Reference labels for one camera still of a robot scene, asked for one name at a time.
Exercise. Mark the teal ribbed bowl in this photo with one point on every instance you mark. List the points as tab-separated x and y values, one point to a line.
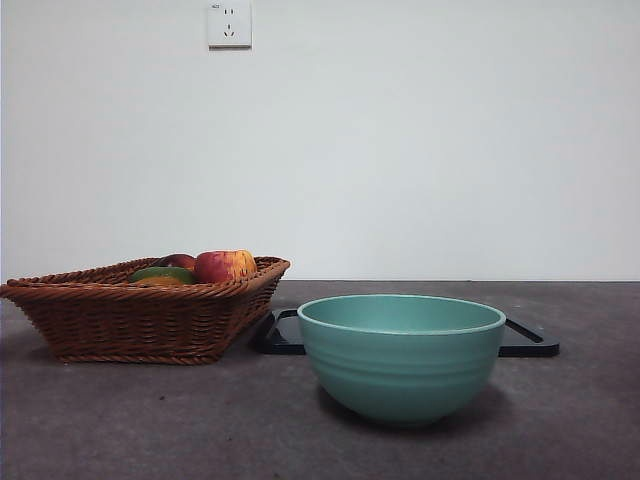
402	370

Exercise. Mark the orange brown fruit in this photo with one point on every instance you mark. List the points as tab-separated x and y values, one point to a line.
157	281

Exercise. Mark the red and yellow apple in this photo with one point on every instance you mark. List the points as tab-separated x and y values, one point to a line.
222	266

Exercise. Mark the black rectangular tray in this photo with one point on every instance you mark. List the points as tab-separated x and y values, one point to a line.
282	335

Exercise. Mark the dark red fruit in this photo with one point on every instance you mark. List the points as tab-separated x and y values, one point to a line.
179	261

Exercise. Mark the green fruit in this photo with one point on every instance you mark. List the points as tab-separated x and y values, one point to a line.
167	273

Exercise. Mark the brown wicker basket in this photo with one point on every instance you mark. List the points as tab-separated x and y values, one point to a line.
140	320

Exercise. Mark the white wall power socket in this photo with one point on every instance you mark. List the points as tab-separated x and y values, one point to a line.
230	25

